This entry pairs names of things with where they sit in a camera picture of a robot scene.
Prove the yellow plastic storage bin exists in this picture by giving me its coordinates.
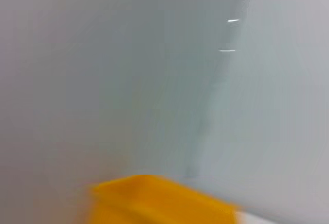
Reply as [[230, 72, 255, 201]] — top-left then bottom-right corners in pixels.
[[87, 174, 244, 224]]

